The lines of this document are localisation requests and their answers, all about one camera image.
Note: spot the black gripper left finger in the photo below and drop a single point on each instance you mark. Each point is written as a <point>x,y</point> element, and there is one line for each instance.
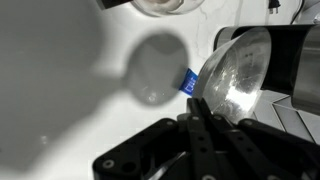
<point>203,158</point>

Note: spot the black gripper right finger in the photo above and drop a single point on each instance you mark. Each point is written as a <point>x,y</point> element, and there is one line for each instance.
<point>248,159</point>

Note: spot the silver round plate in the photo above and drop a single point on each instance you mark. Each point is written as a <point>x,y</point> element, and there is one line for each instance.
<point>230,80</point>

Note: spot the black silver coffee maker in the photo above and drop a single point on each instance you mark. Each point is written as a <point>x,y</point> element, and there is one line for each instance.
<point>294,67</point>

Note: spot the glass coffee carafe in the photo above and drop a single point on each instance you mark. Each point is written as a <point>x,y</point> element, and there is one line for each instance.
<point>157,8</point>

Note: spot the blue snack packet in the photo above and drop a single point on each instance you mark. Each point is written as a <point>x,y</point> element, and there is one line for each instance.
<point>189,82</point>

